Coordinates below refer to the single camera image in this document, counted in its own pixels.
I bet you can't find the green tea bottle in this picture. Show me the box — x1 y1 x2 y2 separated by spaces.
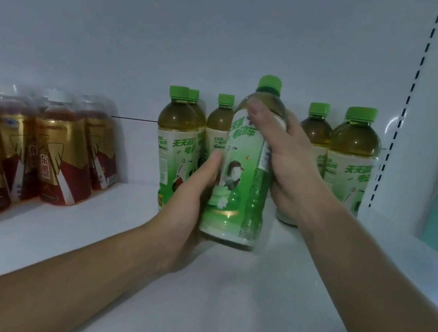
196 67 294 253
145 83 212 213
177 88 215 166
200 91 239 166

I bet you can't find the person's left hand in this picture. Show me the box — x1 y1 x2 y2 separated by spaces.
140 140 226 279

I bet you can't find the row of amber drink bottles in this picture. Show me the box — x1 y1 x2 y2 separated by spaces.
0 79 131 267

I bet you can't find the person's right hand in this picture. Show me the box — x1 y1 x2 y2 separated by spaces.
227 95 353 237

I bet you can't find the white metal shelf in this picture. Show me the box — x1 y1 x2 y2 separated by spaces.
0 0 438 332

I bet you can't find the person's left forearm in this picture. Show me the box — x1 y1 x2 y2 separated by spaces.
0 199 185 332

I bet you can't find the person's right forearm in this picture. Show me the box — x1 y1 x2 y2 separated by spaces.
284 198 438 332

